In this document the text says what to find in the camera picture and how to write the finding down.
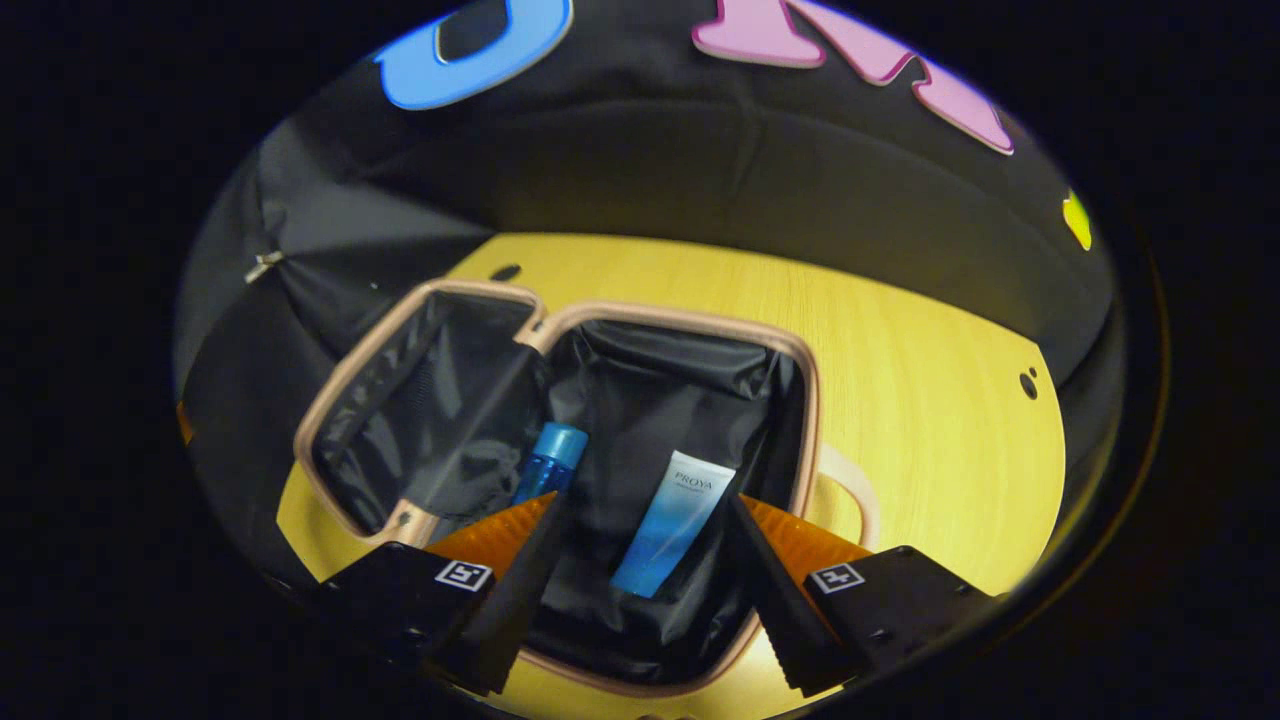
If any blue skin care bottle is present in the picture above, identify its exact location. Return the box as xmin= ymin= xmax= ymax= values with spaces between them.
xmin=511 ymin=421 xmax=590 ymax=507

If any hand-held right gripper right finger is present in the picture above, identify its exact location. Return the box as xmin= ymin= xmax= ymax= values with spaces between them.
xmin=726 ymin=493 xmax=1003 ymax=699

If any pink suitcase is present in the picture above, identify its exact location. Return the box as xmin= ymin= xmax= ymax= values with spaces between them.
xmin=293 ymin=278 xmax=883 ymax=699

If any black backdrop cloth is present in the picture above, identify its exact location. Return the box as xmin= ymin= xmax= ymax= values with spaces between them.
xmin=175 ymin=0 xmax=1126 ymax=601

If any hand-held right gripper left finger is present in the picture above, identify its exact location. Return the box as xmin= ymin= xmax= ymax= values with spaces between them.
xmin=318 ymin=490 xmax=571 ymax=698

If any white and blue tube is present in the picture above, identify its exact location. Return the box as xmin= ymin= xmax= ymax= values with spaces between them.
xmin=610 ymin=450 xmax=738 ymax=599

